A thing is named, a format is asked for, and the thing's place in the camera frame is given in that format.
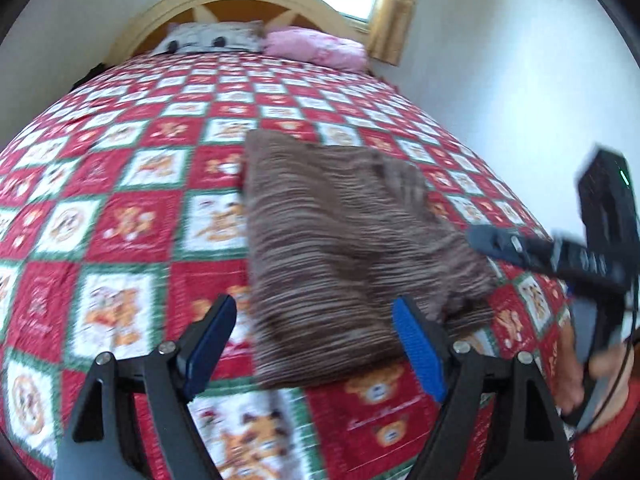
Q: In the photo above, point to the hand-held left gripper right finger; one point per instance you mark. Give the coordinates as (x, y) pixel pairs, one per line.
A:
(420, 350)

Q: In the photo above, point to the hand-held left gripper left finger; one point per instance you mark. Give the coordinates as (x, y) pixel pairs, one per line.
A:
(210, 350)

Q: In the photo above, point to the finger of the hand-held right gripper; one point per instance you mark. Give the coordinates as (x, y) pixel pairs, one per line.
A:
(510, 246)

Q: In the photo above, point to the brown knit sweater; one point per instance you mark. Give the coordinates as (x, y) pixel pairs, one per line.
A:
(340, 250)

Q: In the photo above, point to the person's right hand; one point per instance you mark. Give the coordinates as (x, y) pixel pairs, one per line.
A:
(567, 360)

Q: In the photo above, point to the red checkered bear print quilt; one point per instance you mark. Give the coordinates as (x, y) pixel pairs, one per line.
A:
(125, 210)

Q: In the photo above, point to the person's red clothing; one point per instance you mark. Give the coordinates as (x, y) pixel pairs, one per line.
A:
(605, 445)

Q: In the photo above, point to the yellow patterned curtain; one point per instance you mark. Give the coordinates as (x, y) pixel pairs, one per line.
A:
(397, 15)

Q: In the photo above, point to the pink pillow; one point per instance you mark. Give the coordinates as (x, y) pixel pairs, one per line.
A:
(315, 47)

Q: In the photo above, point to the dark object beside bed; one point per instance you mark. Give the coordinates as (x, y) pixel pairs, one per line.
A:
(90, 76)

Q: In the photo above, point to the grey patterned pillow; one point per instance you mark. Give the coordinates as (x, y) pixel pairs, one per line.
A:
(210, 37)

